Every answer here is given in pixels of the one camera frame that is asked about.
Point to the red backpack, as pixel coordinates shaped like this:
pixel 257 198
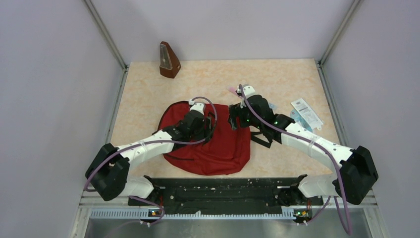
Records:
pixel 227 152

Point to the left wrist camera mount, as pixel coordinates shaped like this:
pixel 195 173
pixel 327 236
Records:
pixel 196 106

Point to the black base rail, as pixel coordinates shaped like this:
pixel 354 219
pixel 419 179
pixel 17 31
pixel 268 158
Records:
pixel 237 196

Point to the pink highlighter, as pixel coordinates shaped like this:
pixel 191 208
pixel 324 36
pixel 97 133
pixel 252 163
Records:
pixel 234 92

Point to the blue correction tape pack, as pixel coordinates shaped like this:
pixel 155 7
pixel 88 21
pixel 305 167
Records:
pixel 300 120

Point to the blue highlighter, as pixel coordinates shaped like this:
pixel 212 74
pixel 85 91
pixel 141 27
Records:
pixel 272 106

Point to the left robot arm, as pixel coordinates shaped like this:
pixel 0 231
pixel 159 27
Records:
pixel 108 173

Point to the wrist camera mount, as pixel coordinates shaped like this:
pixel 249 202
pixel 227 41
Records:
pixel 196 106
pixel 246 91

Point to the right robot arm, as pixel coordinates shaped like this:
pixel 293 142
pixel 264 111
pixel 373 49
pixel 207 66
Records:
pixel 353 170

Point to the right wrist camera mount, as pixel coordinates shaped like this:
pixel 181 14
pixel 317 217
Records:
pixel 246 91

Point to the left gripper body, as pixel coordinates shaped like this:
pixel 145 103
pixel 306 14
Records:
pixel 201 133

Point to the brown wooden metronome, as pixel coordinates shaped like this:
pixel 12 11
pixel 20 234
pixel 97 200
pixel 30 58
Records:
pixel 169 62

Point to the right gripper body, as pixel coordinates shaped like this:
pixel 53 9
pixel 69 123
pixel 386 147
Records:
pixel 247 120

